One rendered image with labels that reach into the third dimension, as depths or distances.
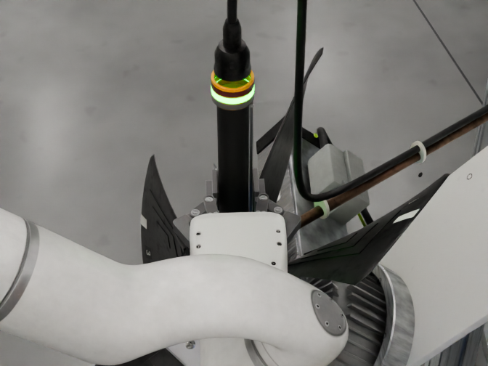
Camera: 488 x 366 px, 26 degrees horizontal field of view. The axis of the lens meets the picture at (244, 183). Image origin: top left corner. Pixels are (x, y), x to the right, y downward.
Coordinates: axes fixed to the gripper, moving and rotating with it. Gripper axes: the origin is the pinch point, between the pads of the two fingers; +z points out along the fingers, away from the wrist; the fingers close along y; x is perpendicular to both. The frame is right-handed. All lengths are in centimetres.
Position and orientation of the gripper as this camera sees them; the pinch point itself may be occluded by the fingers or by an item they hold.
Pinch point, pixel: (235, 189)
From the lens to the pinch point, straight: 116.7
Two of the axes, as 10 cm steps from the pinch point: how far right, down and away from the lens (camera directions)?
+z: -0.4, -6.9, 7.2
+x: 0.0, -7.2, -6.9
